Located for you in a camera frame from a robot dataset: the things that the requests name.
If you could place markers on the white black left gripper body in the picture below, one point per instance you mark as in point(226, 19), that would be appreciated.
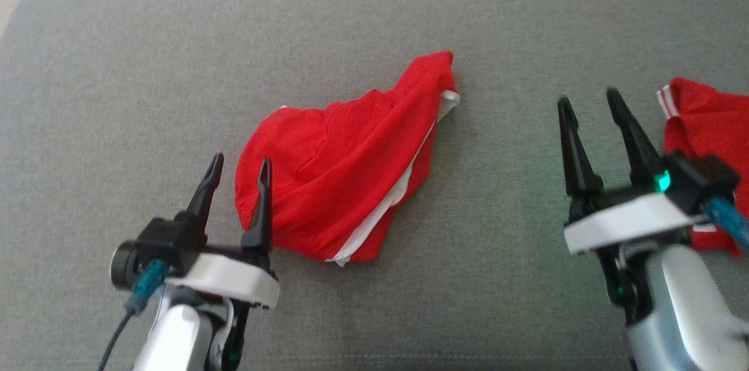
point(234, 277)

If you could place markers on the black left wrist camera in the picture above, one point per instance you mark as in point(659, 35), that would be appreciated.
point(152, 242)

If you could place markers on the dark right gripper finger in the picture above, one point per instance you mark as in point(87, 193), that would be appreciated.
point(635, 137)
point(576, 154)

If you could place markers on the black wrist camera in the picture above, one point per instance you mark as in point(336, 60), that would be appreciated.
point(696, 181)
point(152, 242)

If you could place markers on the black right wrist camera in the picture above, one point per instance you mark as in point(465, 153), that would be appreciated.
point(696, 181)

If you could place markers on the red garment with white trim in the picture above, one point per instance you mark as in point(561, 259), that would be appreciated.
point(714, 125)
point(327, 172)

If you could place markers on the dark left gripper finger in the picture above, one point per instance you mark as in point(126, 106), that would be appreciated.
point(206, 195)
point(260, 213)

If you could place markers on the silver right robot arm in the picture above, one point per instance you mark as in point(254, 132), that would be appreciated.
point(684, 306)

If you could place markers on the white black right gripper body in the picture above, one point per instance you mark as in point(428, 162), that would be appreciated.
point(626, 219)

